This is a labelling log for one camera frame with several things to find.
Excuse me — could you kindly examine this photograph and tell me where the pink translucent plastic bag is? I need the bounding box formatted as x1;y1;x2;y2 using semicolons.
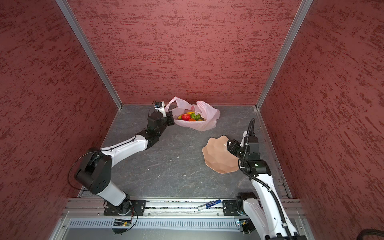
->
165;97;221;132

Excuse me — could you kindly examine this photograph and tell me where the pink faceted plastic bowl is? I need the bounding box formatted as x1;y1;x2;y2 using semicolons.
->
202;136;239;174

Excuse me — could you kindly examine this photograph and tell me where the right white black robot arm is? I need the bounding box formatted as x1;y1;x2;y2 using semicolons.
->
227;136;307;240

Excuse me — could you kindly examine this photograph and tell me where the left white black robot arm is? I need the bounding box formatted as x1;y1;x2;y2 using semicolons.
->
75;111;175;216

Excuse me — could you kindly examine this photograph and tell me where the fake yellow lemon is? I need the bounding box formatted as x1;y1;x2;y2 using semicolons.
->
178;112;194;120

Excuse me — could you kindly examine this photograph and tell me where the fake red apple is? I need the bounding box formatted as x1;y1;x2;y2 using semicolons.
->
181;114;191;121

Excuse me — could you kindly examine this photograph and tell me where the fake green fruit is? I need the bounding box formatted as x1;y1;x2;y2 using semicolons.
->
190;113;201;121

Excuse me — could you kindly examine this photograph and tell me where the blue white marker pen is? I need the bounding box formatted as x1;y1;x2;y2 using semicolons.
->
197;200;222;211

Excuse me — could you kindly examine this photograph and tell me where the right small circuit board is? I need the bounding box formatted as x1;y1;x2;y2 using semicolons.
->
237;219;256;235

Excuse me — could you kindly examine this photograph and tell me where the small circuit board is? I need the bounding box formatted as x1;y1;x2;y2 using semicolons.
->
237;219;256;235
113;219;132;228

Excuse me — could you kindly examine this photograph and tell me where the left small circuit board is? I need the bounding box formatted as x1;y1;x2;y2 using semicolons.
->
113;219;132;228

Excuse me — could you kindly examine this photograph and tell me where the black corrugated cable conduit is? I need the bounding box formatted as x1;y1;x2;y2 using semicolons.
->
238;118;293;240

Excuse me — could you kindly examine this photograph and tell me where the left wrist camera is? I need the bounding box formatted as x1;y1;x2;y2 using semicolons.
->
155;102;167;118

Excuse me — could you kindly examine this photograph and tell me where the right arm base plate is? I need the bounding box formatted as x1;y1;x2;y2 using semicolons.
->
222;200;240;217

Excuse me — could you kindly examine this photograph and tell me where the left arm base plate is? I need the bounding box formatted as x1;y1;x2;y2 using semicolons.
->
104;200;147;217

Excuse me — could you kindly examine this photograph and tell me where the aluminium front rail frame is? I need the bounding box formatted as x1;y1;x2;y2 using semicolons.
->
49;197;314;240

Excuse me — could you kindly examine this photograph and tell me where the left aluminium corner post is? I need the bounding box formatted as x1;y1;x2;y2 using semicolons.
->
56;0;124;110

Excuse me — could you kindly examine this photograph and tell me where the aluminium corner post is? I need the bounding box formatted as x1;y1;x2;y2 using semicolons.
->
56;0;124;110
256;0;313;111

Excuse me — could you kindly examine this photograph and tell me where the black hose bottom corner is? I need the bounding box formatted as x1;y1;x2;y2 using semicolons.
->
356;228;384;240

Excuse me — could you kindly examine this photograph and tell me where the right aluminium corner post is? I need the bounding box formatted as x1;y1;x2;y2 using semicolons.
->
256;0;313;111

